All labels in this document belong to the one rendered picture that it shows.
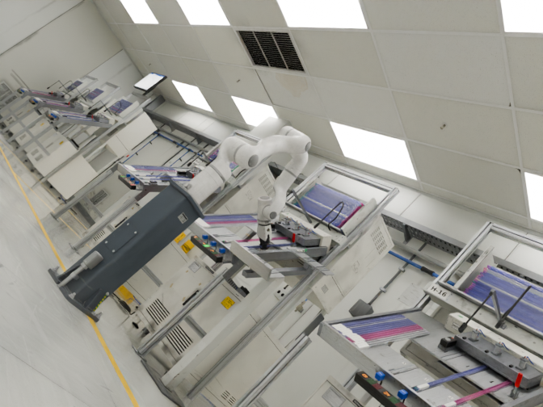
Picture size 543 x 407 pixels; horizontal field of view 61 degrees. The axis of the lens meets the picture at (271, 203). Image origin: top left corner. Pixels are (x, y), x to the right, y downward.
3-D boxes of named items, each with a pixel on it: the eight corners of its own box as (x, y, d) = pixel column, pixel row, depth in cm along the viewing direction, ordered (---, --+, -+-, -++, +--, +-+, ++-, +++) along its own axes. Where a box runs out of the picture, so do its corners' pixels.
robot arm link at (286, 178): (305, 182, 271) (275, 224, 270) (292, 174, 284) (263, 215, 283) (295, 174, 265) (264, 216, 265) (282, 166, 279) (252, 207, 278)
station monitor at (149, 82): (144, 91, 683) (166, 75, 694) (131, 86, 728) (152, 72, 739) (149, 98, 691) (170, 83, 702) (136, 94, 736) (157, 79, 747)
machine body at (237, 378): (166, 377, 262) (246, 300, 278) (127, 316, 316) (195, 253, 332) (222, 425, 300) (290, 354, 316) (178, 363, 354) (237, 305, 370)
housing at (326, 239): (318, 256, 305) (323, 236, 302) (276, 230, 343) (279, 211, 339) (327, 255, 310) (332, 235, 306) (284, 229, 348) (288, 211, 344)
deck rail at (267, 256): (233, 265, 264) (234, 255, 262) (231, 263, 265) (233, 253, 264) (326, 255, 306) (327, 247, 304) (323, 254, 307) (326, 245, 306)
